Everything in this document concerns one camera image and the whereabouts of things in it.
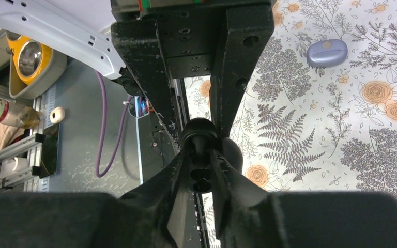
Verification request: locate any black earbud charging case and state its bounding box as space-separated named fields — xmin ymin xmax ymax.
xmin=179 ymin=118 xmax=243 ymax=192

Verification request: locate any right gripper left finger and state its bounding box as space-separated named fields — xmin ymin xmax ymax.
xmin=0 ymin=150 xmax=189 ymax=247

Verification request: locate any bottle with label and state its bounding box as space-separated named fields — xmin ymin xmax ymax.
xmin=0 ymin=98 xmax=41 ymax=129

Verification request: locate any yellow grey device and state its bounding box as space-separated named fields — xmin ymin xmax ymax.
xmin=6 ymin=31 xmax=67 ymax=100

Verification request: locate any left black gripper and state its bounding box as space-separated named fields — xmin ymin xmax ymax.
xmin=111 ymin=1 xmax=274 ymax=152

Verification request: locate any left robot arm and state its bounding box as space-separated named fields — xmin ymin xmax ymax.
xmin=0 ymin=1 xmax=274 ymax=146

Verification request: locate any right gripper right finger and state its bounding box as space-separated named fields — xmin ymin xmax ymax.
xmin=210 ymin=150 xmax=397 ymax=247

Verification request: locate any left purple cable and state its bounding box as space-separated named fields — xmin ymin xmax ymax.
xmin=95 ymin=71 xmax=134 ymax=179

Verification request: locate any floral patterned table mat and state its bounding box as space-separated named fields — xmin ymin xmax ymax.
xmin=185 ymin=0 xmax=397 ymax=248

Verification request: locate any white round knob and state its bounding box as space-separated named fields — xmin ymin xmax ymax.
xmin=49 ymin=107 xmax=66 ymax=124

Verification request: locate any blue-grey earbud case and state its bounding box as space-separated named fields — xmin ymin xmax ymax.
xmin=307 ymin=39 xmax=348 ymax=68

